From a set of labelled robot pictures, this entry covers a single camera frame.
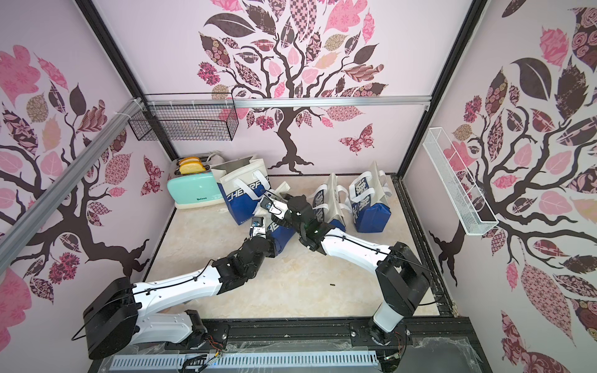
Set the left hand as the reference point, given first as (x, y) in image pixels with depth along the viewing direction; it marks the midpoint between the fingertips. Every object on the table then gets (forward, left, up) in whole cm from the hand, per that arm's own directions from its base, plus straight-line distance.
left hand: (270, 237), depth 82 cm
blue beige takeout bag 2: (+9, -21, +9) cm, 25 cm away
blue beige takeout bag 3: (+11, -38, +5) cm, 39 cm away
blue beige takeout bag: (+19, +12, +9) cm, 24 cm away
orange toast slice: (+36, +38, +6) cm, 53 cm away
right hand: (+10, -3, +9) cm, 14 cm away
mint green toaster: (+23, +35, -1) cm, 42 cm away
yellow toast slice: (+31, +36, +6) cm, 48 cm away
